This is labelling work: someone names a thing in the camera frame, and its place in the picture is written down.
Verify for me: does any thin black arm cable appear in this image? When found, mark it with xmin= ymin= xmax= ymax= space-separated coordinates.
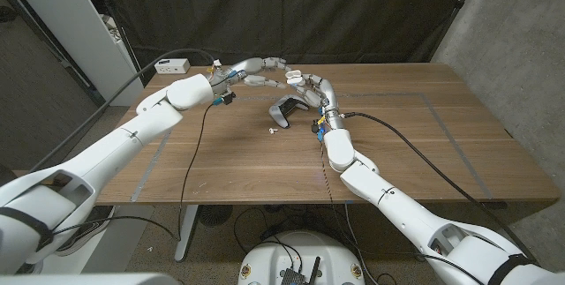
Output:
xmin=51 ymin=102 xmax=215 ymax=243
xmin=319 ymin=140 xmax=367 ymax=259

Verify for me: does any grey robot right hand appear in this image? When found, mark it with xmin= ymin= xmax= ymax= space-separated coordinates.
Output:
xmin=289 ymin=72 xmax=344 ymax=124

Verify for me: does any black round floor fan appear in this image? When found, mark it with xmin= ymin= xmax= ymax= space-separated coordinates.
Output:
xmin=197 ymin=205 xmax=234 ymax=228

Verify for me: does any white power strip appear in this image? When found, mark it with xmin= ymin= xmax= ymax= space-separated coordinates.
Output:
xmin=154 ymin=58 xmax=192 ymax=75

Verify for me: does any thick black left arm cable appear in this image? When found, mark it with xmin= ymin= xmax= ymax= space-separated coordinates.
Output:
xmin=28 ymin=48 xmax=218 ymax=174

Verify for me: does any light grey table leg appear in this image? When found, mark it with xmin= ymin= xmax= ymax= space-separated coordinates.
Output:
xmin=174 ymin=205 xmax=200 ymax=263

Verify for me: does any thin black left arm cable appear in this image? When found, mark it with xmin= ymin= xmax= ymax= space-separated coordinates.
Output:
xmin=51 ymin=102 xmax=215 ymax=243

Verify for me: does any white black game controller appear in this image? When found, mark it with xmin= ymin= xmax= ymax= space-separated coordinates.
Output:
xmin=267 ymin=94 xmax=311 ymax=130

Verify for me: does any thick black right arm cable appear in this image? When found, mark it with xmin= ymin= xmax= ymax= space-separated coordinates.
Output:
xmin=342 ymin=111 xmax=539 ymax=265

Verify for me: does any black backdrop stand pole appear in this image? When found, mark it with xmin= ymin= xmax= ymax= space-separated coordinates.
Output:
xmin=423 ymin=0 xmax=486 ymax=64
xmin=94 ymin=0 xmax=146 ymax=82

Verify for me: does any black torso electronics module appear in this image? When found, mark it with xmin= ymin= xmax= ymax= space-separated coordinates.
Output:
xmin=280 ymin=256 xmax=322 ymax=285

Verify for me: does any black white sneaker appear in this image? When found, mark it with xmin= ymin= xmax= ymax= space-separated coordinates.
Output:
xmin=55 ymin=205 xmax=116 ymax=258

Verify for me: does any black backdrop curtain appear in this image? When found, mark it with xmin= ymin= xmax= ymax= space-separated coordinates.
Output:
xmin=96 ymin=0 xmax=478 ymax=86

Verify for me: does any black looped floor cable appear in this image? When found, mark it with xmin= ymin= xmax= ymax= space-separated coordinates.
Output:
xmin=231 ymin=205 xmax=354 ymax=258

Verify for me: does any white metal cabinet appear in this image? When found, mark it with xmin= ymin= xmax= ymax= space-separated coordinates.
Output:
xmin=0 ymin=0 xmax=146 ymax=108

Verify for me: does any white robot chest cover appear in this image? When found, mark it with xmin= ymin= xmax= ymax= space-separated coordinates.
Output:
xmin=0 ymin=273 xmax=180 ymax=285

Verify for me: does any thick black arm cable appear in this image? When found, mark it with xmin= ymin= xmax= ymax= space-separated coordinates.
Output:
xmin=28 ymin=48 xmax=218 ymax=174
xmin=342 ymin=111 xmax=539 ymax=265

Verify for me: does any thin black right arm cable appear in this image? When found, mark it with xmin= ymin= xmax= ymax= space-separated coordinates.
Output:
xmin=319 ymin=140 xmax=367 ymax=259

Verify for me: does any white AirPods case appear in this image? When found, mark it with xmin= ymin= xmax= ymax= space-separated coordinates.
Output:
xmin=284 ymin=69 xmax=305 ymax=87

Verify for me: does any white floor platform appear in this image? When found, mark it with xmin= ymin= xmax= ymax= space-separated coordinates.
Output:
xmin=39 ymin=205 xmax=155 ymax=276

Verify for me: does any white robot torso base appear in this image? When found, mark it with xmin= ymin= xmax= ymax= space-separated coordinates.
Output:
xmin=237 ymin=230 xmax=366 ymax=285

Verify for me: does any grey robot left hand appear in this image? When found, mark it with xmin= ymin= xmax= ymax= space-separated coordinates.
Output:
xmin=210 ymin=56 xmax=292 ymax=95

